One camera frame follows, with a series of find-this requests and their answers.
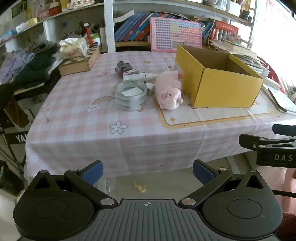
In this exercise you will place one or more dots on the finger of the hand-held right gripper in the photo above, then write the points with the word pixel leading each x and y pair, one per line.
pixel 252 141
pixel 284 129

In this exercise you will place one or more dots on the red cloth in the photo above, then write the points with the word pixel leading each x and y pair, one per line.
pixel 273 74

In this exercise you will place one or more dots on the clear tape roll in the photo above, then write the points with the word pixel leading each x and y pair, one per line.
pixel 129 103

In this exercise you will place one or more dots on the pink learning board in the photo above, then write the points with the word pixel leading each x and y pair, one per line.
pixel 175 32

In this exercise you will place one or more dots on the red book box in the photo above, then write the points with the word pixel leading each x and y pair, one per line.
pixel 226 28

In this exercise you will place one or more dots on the clear plastic bag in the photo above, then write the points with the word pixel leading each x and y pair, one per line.
pixel 106 185

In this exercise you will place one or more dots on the white plastic bottle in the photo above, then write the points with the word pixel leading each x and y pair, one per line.
pixel 136 77

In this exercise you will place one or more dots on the grey toy car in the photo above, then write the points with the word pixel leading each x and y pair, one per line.
pixel 122 66

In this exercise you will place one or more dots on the white USB charger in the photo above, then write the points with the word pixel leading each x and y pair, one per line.
pixel 150 87

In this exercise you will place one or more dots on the yellow cardboard box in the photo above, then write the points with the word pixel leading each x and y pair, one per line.
pixel 222 90

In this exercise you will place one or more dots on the grey cloth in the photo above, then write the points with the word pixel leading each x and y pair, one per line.
pixel 42 45

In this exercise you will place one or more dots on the floral fabric basket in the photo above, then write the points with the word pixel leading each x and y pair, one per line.
pixel 82 2

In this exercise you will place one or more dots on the floral tissue pack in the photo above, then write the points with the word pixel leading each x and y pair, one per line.
pixel 71 47

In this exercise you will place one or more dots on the plugged white charger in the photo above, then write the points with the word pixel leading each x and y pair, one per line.
pixel 266 72

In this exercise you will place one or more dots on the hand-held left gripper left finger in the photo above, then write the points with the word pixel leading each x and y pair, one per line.
pixel 92 172

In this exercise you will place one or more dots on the black smartphone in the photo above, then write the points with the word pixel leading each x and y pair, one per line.
pixel 278 103

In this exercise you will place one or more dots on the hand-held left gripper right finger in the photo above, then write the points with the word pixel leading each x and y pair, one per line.
pixel 203 172

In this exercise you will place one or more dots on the colourful craft bundle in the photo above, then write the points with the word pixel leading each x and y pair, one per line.
pixel 231 37

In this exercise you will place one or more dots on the white bookshelf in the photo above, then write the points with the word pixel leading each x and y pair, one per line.
pixel 108 23

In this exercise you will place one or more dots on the white tube pink label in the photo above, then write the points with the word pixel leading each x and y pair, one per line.
pixel 131 72

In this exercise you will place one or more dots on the dark cloth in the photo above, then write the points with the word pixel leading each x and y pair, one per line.
pixel 34 69

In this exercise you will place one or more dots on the yellow wrapper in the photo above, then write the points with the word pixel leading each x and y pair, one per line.
pixel 140 187

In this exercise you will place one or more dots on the green white box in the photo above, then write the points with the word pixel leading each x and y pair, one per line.
pixel 95 39

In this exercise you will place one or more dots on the white power strip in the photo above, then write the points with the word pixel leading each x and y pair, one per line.
pixel 271 83

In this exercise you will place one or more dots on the stack of papers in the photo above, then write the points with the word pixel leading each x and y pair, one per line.
pixel 235 49

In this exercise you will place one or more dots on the purple cloth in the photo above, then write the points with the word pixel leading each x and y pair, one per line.
pixel 13 64

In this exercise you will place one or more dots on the wooden chessboard box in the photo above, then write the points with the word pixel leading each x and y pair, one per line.
pixel 76 67

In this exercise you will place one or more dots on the pink pig plush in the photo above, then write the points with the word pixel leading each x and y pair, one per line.
pixel 167 88

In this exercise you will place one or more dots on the red white bottle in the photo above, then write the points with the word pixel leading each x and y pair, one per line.
pixel 88 34

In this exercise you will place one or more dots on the black folding chair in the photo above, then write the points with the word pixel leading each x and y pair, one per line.
pixel 13 139

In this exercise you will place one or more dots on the row of colourful books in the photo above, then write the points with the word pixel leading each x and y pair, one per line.
pixel 131 30

